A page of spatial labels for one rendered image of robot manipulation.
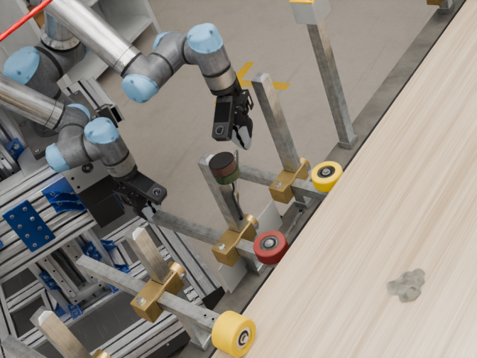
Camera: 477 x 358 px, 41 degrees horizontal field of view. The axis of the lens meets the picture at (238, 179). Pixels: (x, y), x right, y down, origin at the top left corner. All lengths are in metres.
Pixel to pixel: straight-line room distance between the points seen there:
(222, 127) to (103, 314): 1.21
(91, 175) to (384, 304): 0.97
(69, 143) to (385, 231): 0.80
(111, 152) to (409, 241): 0.75
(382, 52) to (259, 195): 1.14
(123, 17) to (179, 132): 1.44
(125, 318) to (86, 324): 0.17
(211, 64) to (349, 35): 2.39
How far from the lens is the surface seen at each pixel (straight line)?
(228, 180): 1.44
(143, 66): 1.53
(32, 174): 2.06
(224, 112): 1.59
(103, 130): 1.61
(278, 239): 1.51
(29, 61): 1.91
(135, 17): 4.72
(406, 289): 1.35
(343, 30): 3.93
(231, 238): 1.61
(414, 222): 1.47
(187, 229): 1.70
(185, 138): 3.53
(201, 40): 1.51
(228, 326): 1.31
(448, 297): 1.34
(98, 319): 2.58
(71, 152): 1.66
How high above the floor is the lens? 1.99
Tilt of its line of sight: 40 degrees down
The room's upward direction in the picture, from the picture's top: 24 degrees counter-clockwise
